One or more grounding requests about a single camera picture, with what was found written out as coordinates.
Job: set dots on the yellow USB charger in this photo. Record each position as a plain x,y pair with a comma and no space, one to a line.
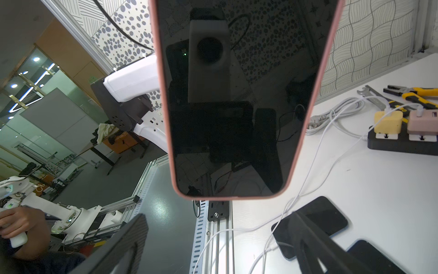
390,124

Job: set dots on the operator hand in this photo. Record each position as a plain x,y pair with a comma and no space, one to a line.
30,221

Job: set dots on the pink USB charger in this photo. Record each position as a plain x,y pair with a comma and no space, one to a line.
427,124

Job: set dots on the pink case phone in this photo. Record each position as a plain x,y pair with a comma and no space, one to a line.
239,80

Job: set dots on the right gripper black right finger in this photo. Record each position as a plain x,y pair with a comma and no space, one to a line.
314,249

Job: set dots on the black phone on table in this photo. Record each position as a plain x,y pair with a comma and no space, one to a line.
373,258

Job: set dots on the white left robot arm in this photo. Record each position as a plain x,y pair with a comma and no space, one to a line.
126,96

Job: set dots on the black power strip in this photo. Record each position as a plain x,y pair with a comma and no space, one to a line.
404,143

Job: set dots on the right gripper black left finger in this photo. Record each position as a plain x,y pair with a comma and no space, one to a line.
122,253

